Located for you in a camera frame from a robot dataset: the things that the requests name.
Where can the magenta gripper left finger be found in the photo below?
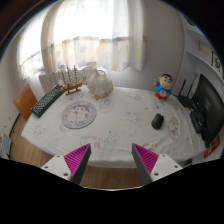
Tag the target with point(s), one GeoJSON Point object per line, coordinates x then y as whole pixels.
{"type": "Point", "coordinates": [70, 167]}

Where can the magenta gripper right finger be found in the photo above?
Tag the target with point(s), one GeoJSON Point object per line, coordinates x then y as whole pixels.
{"type": "Point", "coordinates": [152, 167]}

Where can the black computer mouse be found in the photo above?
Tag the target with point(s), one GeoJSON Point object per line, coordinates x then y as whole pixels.
{"type": "Point", "coordinates": [157, 121]}

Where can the round patterned mouse pad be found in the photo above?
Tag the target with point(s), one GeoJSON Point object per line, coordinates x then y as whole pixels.
{"type": "Point", "coordinates": [78, 115]}

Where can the black computer monitor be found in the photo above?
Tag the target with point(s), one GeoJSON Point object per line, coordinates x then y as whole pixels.
{"type": "Point", "coordinates": [208, 114]}

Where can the white patterned tablecloth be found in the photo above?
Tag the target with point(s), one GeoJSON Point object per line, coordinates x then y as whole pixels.
{"type": "Point", "coordinates": [123, 118]}

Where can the black wifi router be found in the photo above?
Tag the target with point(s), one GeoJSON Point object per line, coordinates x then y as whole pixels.
{"type": "Point", "coordinates": [185, 100]}

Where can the black keyboard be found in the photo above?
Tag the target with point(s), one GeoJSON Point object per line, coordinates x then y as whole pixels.
{"type": "Point", "coordinates": [46, 101]}

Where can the wooden model sailing ship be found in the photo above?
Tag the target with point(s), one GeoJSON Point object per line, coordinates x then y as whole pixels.
{"type": "Point", "coordinates": [71, 82]}

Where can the orange wooden chair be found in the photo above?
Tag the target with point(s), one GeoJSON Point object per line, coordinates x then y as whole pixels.
{"type": "Point", "coordinates": [24, 101]}

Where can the cartoon boy figurine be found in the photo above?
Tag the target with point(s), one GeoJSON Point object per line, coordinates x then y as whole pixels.
{"type": "Point", "coordinates": [164, 85]}

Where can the large conch shell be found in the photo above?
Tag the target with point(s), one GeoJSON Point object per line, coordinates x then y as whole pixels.
{"type": "Point", "coordinates": [99, 85]}

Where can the white radiator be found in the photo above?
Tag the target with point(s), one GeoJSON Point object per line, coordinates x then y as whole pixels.
{"type": "Point", "coordinates": [48, 81]}

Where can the white sheer curtain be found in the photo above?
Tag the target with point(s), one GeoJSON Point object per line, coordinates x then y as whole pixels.
{"type": "Point", "coordinates": [103, 33]}

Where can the white wall shelf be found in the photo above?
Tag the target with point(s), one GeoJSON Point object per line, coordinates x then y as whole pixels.
{"type": "Point", "coordinates": [197, 45]}

